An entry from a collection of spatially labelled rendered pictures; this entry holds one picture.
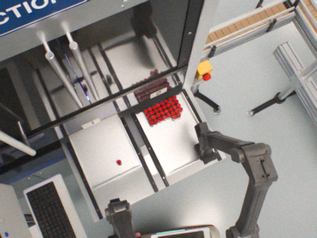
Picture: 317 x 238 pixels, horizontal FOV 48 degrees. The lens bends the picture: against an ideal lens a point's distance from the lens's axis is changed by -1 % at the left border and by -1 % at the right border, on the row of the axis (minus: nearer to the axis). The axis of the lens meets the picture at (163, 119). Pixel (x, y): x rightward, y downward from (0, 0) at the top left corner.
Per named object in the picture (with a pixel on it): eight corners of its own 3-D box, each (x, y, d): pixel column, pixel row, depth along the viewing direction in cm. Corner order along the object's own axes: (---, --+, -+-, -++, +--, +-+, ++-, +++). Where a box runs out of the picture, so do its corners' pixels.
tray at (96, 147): (65, 127, 176) (63, 125, 173) (113, 105, 180) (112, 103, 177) (92, 190, 169) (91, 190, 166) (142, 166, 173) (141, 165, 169)
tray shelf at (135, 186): (56, 132, 177) (55, 131, 176) (182, 75, 187) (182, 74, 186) (95, 222, 167) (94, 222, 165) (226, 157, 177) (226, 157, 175)
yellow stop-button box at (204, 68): (191, 68, 178) (192, 62, 171) (203, 62, 179) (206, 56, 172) (198, 81, 177) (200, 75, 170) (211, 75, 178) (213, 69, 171)
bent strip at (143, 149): (139, 149, 175) (139, 147, 169) (145, 146, 175) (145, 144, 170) (152, 175, 172) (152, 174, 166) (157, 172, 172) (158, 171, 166)
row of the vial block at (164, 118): (148, 124, 178) (148, 122, 174) (181, 108, 181) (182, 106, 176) (150, 128, 177) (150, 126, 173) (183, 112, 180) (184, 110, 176)
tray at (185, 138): (135, 115, 179) (134, 113, 176) (181, 93, 183) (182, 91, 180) (166, 176, 172) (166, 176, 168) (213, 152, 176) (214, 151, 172)
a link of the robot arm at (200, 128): (201, 143, 145) (221, 139, 147) (193, 118, 150) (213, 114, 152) (196, 153, 156) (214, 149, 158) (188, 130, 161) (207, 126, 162)
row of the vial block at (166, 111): (146, 120, 178) (146, 117, 174) (179, 105, 181) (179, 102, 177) (148, 124, 178) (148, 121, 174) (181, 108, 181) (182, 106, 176)
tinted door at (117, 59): (91, 103, 145) (55, 33, 89) (186, 62, 152) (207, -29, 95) (92, 105, 145) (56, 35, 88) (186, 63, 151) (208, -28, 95)
